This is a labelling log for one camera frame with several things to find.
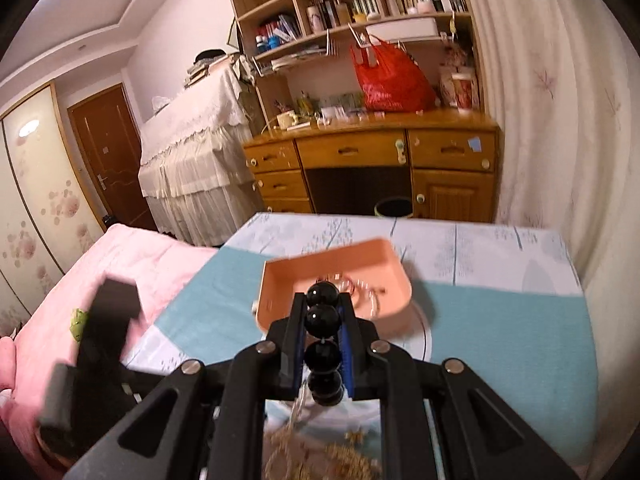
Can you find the pink jewelry tray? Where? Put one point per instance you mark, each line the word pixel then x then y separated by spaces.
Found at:
pixel 370 272

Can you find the white storage box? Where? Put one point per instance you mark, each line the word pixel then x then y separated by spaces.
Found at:
pixel 418 28

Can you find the wooden bookshelf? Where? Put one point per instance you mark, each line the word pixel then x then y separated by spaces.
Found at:
pixel 301 48

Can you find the white lace cover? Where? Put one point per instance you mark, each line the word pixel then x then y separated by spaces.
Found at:
pixel 193 172

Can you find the green paper scrap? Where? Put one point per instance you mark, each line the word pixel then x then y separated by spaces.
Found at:
pixel 78 323

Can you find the wooden desk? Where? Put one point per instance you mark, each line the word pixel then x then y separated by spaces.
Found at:
pixel 444 163

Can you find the patterned blue white tablecloth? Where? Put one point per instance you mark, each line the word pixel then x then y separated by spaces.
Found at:
pixel 504 300

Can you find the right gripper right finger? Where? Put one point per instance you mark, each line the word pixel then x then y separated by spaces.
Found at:
pixel 439 420

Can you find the red white cup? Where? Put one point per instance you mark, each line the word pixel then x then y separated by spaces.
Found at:
pixel 463 89

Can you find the dark waste bin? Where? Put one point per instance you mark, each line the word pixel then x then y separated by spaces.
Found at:
pixel 394 207

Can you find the pink quilt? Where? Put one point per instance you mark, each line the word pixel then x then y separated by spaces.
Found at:
pixel 160 267

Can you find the floral wardrobe door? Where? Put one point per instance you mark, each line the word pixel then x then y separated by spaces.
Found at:
pixel 47 223

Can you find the brown wooden door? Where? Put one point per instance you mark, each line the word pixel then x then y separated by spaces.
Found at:
pixel 110 146

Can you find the red plastic bag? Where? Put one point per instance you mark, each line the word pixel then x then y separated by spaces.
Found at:
pixel 390 80

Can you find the cream floral curtain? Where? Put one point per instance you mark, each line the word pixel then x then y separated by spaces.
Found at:
pixel 561 78

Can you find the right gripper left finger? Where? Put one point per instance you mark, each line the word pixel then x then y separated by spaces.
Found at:
pixel 200 421

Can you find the white mug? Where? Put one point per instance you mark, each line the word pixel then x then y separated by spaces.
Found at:
pixel 287 120

